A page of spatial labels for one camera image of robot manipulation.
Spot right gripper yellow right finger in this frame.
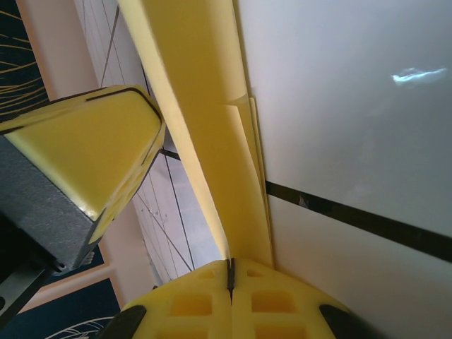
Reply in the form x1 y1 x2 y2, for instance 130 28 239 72
230 258 383 339

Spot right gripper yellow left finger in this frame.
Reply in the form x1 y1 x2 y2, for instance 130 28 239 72
101 258 231 339

